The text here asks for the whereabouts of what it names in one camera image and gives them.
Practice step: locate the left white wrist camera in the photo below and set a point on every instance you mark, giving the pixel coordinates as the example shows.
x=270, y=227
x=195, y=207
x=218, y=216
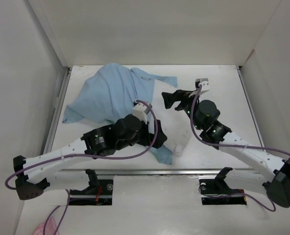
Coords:
x=141, y=110

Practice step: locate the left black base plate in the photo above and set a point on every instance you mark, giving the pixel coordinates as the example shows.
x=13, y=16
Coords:
x=97, y=193

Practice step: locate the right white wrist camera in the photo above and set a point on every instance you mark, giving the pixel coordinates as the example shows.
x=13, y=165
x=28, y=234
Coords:
x=202, y=86

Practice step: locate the pink cloth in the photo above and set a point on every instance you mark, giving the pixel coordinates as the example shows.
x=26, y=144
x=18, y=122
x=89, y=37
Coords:
x=49, y=229

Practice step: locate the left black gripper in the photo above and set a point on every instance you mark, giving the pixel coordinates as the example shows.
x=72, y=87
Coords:
x=148, y=138

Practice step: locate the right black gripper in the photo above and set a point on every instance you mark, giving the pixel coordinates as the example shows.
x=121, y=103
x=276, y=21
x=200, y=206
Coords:
x=180, y=95

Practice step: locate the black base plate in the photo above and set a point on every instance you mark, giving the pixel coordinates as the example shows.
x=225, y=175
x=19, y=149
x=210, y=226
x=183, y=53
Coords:
x=97, y=193
x=215, y=191

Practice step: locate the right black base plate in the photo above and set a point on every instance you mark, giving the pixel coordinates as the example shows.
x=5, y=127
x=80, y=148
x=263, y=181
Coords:
x=215, y=191

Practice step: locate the white pillow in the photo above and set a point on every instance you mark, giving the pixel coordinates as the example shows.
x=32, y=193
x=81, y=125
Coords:
x=174, y=124

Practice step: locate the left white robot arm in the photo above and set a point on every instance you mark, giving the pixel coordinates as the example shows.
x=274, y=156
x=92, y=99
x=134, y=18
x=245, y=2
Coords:
x=46, y=172

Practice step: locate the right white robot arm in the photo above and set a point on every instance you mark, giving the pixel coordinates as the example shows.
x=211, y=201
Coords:
x=272, y=174

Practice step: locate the blue pillowcase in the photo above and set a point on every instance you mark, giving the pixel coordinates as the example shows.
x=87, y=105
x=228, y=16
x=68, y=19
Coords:
x=110, y=94

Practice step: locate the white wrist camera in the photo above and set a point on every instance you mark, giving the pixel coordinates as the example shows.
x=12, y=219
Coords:
x=141, y=110
x=202, y=86

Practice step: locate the aluminium front rail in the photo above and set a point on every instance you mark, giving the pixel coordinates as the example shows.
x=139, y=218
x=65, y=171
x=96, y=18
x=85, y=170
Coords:
x=133, y=172

